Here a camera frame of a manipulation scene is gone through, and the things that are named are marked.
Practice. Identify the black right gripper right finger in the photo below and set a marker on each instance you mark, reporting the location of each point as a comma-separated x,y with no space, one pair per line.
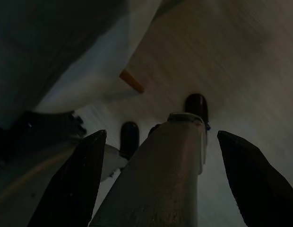
257,184

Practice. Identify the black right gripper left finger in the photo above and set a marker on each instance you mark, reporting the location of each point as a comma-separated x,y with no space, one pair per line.
73,182

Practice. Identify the white chair with wooden legs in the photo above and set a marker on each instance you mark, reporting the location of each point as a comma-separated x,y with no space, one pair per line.
101,71

